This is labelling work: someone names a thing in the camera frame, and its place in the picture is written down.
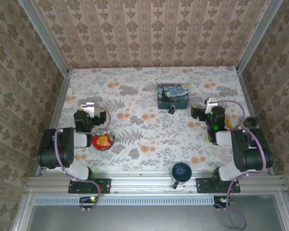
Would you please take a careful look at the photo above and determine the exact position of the starry night tin box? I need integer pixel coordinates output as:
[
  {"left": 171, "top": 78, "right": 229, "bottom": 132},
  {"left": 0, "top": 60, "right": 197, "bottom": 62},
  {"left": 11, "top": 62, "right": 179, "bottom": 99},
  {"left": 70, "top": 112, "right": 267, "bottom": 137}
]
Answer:
[{"left": 157, "top": 83, "right": 190, "bottom": 110}]

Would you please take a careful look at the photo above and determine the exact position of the patterned bowl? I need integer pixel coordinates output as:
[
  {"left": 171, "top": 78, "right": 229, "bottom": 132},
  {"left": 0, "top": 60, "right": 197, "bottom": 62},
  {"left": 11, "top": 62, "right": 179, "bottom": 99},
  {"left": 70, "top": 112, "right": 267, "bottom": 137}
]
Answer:
[{"left": 91, "top": 128, "right": 116, "bottom": 152}]

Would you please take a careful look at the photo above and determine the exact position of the red snack packet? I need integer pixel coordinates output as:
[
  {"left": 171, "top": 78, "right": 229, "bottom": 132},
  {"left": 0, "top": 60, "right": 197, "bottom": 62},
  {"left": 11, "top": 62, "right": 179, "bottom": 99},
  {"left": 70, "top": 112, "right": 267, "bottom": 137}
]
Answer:
[{"left": 92, "top": 134, "right": 111, "bottom": 150}]

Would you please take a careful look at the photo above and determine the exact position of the small dark jar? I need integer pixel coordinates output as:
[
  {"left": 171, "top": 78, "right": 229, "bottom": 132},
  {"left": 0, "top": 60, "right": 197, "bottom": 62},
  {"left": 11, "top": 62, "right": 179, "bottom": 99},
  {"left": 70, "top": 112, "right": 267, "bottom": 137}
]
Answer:
[{"left": 243, "top": 116, "right": 258, "bottom": 128}]

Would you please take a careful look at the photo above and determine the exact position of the floral tablecloth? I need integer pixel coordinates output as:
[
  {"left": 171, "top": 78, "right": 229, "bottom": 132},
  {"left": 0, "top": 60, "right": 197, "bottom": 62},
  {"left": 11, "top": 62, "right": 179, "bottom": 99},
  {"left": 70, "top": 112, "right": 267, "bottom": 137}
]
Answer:
[{"left": 47, "top": 67, "right": 267, "bottom": 172}]

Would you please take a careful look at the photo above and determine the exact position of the dark blue mug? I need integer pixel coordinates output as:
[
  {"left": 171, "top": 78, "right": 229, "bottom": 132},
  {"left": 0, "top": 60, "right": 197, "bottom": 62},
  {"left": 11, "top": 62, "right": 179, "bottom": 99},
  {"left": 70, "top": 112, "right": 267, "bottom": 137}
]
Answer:
[{"left": 171, "top": 162, "right": 193, "bottom": 190}]

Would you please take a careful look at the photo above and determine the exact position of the small black control board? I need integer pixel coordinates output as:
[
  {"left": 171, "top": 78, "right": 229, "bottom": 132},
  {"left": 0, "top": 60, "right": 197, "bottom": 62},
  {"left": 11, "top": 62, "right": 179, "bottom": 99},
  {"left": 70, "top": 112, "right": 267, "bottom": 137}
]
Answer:
[
  {"left": 79, "top": 196, "right": 99, "bottom": 209},
  {"left": 213, "top": 196, "right": 235, "bottom": 210}
]

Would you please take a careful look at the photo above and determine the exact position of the grey metal panel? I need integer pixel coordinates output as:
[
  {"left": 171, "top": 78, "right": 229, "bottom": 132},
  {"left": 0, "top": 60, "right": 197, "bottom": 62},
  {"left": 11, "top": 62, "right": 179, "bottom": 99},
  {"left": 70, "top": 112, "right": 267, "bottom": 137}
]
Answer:
[{"left": 26, "top": 194, "right": 284, "bottom": 231}]

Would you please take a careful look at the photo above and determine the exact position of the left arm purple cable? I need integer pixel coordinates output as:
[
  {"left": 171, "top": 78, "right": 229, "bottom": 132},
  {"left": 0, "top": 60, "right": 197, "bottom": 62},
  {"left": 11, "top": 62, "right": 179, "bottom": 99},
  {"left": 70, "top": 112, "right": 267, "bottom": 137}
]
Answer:
[{"left": 54, "top": 103, "right": 111, "bottom": 212}]

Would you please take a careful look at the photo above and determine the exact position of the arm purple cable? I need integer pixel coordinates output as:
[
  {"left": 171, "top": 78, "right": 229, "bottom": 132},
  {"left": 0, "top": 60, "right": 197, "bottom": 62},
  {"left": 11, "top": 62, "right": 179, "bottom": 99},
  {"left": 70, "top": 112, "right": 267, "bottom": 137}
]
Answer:
[
  {"left": 216, "top": 100, "right": 267, "bottom": 231},
  {"left": 54, "top": 103, "right": 111, "bottom": 212}
]

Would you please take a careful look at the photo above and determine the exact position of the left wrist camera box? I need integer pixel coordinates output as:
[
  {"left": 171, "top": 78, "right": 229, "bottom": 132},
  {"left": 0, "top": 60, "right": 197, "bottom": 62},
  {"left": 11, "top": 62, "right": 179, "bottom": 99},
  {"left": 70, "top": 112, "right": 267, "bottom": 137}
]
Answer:
[{"left": 80, "top": 102, "right": 96, "bottom": 119}]

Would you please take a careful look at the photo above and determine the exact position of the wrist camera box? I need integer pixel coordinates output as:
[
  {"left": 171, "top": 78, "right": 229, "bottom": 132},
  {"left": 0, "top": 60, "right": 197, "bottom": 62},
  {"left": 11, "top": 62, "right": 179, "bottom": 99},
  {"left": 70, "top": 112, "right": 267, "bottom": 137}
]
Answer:
[
  {"left": 205, "top": 97, "right": 219, "bottom": 109},
  {"left": 80, "top": 102, "right": 96, "bottom": 119}
]

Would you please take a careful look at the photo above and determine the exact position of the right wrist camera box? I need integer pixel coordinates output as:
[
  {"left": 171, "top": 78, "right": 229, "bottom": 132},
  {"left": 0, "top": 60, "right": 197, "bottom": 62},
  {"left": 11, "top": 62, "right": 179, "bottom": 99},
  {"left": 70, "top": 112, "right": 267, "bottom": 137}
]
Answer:
[{"left": 205, "top": 97, "right": 219, "bottom": 109}]

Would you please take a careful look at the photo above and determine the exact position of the aluminium side rail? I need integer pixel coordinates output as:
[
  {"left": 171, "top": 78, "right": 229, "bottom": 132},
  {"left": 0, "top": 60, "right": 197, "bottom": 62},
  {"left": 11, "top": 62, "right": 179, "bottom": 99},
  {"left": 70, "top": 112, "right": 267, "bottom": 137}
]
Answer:
[
  {"left": 35, "top": 72, "right": 72, "bottom": 176},
  {"left": 236, "top": 69, "right": 275, "bottom": 175}
]

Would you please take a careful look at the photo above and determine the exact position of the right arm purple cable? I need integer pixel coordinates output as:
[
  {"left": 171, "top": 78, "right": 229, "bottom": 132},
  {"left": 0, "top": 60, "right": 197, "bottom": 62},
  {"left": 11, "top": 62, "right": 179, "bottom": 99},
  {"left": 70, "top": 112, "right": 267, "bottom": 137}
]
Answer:
[{"left": 216, "top": 100, "right": 267, "bottom": 231}]

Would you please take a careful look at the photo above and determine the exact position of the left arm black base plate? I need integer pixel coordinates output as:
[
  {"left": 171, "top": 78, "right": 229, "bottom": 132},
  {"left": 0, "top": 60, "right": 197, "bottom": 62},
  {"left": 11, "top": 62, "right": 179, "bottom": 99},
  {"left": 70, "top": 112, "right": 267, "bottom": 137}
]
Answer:
[{"left": 67, "top": 178, "right": 111, "bottom": 194}]

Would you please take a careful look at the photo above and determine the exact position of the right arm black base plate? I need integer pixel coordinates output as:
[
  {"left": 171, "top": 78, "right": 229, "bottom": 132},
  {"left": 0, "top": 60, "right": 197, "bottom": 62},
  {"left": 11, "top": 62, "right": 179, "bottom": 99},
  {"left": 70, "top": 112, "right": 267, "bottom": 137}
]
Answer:
[{"left": 196, "top": 177, "right": 240, "bottom": 194}]

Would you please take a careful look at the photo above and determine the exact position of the aluminium mounting rail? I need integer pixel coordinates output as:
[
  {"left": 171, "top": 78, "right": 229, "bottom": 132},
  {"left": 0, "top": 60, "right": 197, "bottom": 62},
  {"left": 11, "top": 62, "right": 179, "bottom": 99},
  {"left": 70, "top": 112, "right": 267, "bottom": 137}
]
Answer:
[{"left": 26, "top": 171, "right": 286, "bottom": 194}]

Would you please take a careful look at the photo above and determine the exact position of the aluminium frame post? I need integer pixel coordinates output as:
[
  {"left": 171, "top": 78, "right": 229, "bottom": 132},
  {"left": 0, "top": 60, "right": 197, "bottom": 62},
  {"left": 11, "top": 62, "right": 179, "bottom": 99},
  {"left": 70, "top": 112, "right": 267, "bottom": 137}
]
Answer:
[
  {"left": 236, "top": 0, "right": 284, "bottom": 73},
  {"left": 18, "top": 0, "right": 70, "bottom": 75}
]

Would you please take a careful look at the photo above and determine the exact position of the white slotted cable duct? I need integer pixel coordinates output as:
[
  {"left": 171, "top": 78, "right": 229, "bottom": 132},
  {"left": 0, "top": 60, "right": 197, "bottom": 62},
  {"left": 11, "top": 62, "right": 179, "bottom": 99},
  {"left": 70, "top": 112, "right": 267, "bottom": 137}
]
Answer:
[{"left": 33, "top": 196, "right": 215, "bottom": 206}]

